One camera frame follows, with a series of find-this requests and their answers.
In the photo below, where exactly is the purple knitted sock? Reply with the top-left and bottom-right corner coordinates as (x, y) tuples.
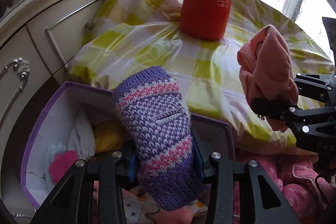
(113, 66), (204, 211)

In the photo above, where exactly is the red thermos flask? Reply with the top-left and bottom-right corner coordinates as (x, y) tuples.
(180, 0), (231, 41)

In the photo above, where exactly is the magenta fuzzy glove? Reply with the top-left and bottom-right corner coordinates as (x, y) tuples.
(49, 150), (78, 185)

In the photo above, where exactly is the light blue cloth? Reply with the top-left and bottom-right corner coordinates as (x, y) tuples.
(47, 142), (67, 162)

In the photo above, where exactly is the yellow checkered plastic tablecloth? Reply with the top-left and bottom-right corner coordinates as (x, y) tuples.
(69, 0), (333, 155)

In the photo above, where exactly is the pink quilted pajamas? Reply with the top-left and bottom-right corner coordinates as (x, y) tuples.
(236, 150), (335, 223)

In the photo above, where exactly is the pink fleece cloth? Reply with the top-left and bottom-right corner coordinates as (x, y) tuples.
(237, 24), (298, 132)

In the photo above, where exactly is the orange mesh sponge bag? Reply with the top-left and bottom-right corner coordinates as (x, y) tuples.
(93, 120), (124, 153)

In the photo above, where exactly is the purple storage box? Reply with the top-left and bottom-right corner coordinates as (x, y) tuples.
(20, 81), (235, 210)

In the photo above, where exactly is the cream wooden cabinet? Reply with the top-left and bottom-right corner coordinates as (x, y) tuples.
(1, 0), (105, 221)

